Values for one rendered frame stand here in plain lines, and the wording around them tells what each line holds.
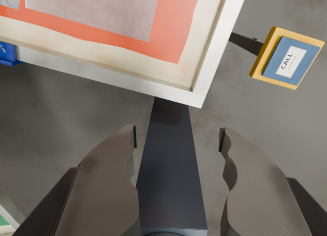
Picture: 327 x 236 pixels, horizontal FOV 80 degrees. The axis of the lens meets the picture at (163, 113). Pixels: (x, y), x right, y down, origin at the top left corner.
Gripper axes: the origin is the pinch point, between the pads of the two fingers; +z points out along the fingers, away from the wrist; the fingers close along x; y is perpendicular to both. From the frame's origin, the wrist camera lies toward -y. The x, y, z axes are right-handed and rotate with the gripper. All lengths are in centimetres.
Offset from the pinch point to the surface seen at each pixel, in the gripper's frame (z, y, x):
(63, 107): 136, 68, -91
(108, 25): 40.7, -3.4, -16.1
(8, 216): 37, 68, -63
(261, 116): 136, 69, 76
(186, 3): 40.7, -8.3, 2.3
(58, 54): 38.4, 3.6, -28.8
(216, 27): 37.2, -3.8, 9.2
